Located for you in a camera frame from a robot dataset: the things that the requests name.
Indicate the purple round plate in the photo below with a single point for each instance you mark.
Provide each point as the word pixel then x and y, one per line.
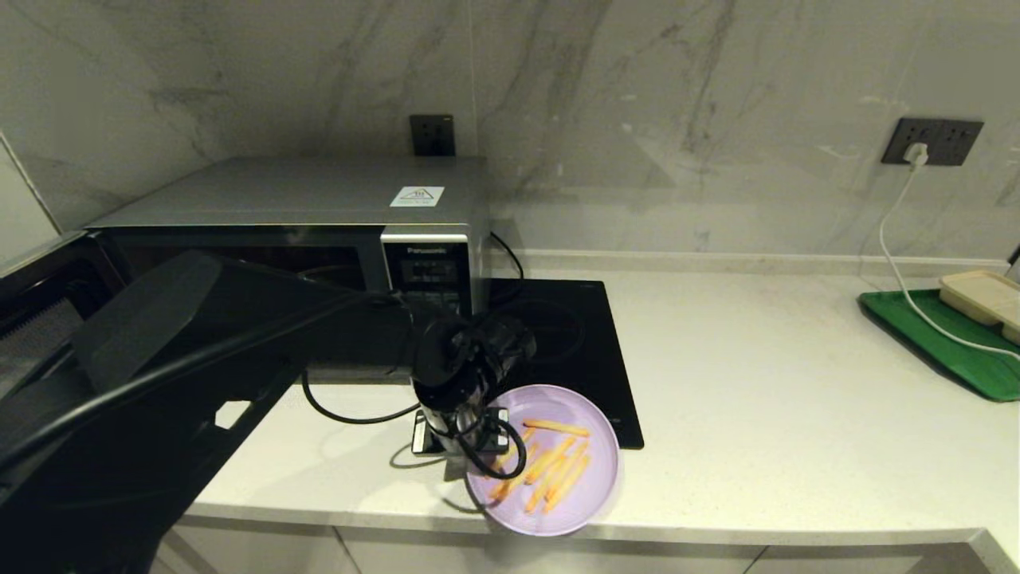
pixel 550 518

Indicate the white power plug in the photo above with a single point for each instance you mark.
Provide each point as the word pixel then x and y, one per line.
pixel 916 154

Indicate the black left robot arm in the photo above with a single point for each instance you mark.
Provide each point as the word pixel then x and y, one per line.
pixel 183 359

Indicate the beige food container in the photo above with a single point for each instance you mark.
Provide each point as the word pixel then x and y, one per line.
pixel 982 295

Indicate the silver Panasonic microwave oven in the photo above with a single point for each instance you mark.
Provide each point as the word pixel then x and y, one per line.
pixel 279 191

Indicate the white triangle warning sticker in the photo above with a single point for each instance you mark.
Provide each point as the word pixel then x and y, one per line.
pixel 416 196

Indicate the grey cabinet door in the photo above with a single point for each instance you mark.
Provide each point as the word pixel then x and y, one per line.
pixel 861 560
pixel 550 556

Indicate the black induction cooktop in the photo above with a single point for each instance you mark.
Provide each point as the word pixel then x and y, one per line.
pixel 590 335

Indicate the black wall socket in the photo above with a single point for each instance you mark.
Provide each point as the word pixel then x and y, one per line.
pixel 898 135
pixel 959 143
pixel 432 135

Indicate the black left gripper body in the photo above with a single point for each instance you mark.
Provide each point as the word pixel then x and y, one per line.
pixel 450 426

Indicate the green plastic tray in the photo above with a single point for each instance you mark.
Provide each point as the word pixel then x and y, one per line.
pixel 972 367

